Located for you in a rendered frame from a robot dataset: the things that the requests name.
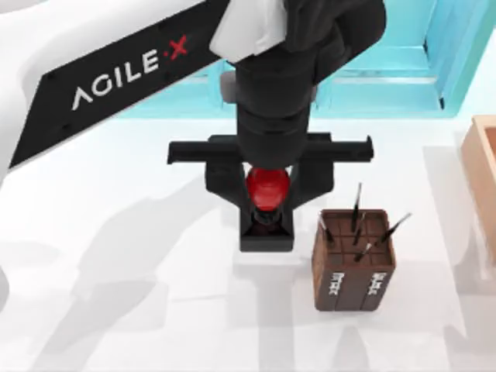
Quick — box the black pen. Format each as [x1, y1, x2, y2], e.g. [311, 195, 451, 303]
[354, 242, 374, 264]
[351, 182, 366, 246]
[376, 212, 412, 244]

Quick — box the light blue rack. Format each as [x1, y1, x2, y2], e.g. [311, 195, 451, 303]
[126, 0, 473, 120]

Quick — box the brown pen holder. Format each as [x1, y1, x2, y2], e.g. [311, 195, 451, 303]
[312, 208, 398, 313]

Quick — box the salmon-coloured shallow box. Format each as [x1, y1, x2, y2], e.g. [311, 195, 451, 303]
[460, 115, 496, 250]

